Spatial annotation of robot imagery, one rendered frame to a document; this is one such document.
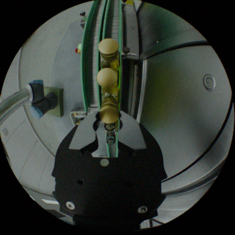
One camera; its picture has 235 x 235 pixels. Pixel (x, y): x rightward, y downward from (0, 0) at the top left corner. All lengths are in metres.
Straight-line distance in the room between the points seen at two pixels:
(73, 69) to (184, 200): 0.78
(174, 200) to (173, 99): 0.22
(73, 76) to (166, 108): 0.60
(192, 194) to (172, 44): 0.27
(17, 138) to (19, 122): 0.62
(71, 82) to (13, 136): 3.42
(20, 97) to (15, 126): 3.25
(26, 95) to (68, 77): 0.35
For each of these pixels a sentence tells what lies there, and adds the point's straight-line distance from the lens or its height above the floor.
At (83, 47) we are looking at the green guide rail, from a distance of 0.39.
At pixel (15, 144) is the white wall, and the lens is 3.80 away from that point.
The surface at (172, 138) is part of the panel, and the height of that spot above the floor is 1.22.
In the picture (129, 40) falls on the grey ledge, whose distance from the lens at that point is 0.48.
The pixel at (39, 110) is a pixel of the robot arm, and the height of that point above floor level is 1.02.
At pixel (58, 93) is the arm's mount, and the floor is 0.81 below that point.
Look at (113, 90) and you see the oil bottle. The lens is 0.20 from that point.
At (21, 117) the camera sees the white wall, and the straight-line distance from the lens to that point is 3.78.
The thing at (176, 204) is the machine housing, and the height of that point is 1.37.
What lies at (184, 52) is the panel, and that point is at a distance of 0.16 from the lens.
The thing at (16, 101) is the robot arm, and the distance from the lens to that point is 0.47.
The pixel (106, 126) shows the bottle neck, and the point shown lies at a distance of 0.19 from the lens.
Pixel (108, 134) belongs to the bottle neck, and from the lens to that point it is 0.23.
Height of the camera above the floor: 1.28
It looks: 60 degrees down
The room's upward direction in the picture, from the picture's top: 174 degrees clockwise
